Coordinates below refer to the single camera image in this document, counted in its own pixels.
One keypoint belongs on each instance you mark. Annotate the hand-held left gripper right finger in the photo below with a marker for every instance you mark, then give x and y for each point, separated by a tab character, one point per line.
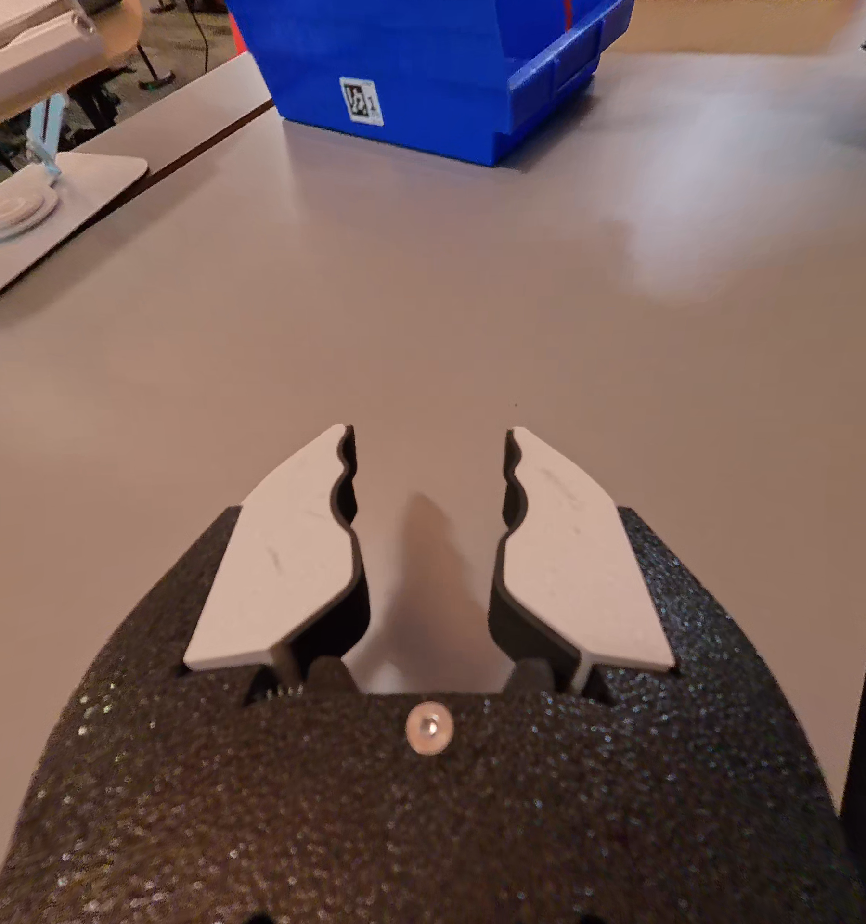
584	577

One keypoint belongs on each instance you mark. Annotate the grey desk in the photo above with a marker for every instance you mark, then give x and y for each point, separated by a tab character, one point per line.
476	289

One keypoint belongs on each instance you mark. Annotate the blue plastic bin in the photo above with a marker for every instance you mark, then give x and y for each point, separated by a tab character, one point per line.
433	58

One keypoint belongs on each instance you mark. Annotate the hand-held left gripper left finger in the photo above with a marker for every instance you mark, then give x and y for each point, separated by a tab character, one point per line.
281	563

